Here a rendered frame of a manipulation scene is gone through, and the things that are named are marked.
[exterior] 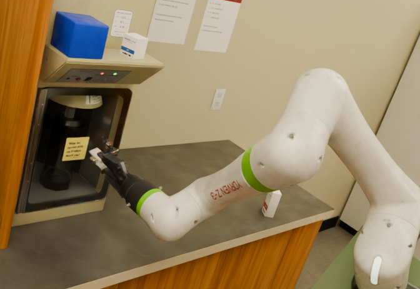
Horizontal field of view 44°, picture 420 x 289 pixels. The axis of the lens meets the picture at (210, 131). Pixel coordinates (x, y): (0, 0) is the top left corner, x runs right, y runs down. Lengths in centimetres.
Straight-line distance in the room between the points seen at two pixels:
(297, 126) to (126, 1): 68
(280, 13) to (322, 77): 160
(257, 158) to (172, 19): 123
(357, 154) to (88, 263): 82
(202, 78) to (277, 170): 147
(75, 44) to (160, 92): 104
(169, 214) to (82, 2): 60
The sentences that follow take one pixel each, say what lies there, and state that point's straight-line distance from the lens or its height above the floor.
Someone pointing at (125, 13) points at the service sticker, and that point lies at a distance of 153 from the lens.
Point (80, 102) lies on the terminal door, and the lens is 154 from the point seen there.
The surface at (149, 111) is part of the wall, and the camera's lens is 233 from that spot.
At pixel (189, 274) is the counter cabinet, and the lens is 187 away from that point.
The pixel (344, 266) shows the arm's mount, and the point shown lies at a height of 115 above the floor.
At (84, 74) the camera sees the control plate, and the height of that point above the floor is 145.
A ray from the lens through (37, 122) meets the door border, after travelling 150.
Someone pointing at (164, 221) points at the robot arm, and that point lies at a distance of 133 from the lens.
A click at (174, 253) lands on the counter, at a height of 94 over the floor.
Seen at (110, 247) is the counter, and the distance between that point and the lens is 165.
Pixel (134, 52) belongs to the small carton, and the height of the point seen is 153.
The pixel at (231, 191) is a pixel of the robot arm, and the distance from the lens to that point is 123.
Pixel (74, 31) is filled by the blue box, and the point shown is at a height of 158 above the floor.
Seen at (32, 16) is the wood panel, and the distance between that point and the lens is 132.
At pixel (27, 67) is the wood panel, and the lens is 133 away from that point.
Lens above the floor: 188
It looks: 20 degrees down
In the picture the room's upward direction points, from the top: 17 degrees clockwise
